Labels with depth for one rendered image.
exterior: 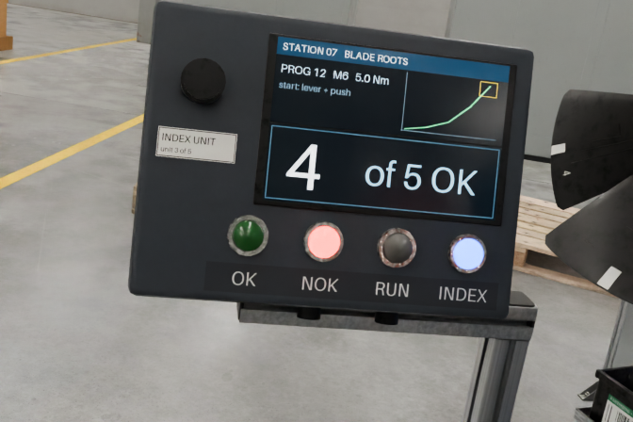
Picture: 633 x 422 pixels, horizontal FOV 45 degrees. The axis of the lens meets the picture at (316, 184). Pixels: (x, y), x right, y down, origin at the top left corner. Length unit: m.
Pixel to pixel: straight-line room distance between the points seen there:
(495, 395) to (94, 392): 1.89
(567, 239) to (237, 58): 0.75
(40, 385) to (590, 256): 1.77
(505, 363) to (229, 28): 0.35
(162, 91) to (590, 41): 6.31
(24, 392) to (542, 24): 5.22
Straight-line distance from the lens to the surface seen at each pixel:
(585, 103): 1.44
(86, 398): 2.41
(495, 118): 0.53
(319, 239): 0.49
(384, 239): 0.51
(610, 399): 0.99
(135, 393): 2.44
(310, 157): 0.50
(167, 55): 0.50
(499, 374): 0.65
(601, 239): 1.14
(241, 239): 0.49
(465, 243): 0.52
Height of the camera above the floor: 1.28
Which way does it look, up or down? 15 degrees down
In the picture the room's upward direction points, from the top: 8 degrees clockwise
